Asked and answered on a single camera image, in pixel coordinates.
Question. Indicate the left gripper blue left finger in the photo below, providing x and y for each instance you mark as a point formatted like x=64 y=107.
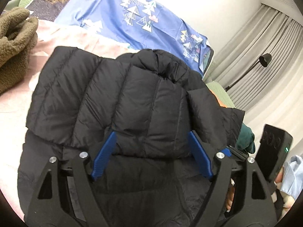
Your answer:
x=51 y=202

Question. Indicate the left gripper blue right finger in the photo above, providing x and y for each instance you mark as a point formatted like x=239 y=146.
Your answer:
x=218 y=168

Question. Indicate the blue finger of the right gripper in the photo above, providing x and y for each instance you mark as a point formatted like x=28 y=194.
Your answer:
x=226 y=152

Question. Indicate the black puffer hooded jacket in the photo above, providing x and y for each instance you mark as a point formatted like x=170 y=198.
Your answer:
x=152 y=100

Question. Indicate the person's right hand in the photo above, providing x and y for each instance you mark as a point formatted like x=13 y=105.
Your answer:
x=287 y=199

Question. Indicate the dark green fleece garment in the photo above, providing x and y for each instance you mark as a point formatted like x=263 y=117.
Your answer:
x=245 y=141

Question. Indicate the orange puffer jacket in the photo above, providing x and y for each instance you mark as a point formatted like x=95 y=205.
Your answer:
x=221 y=103

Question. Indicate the grey curtain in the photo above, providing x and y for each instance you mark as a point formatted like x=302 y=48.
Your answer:
x=251 y=64

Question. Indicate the blue tree-print sheet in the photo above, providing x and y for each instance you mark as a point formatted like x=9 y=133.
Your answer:
x=143 y=24

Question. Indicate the brown fleece garment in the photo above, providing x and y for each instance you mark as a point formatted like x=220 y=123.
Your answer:
x=18 y=38

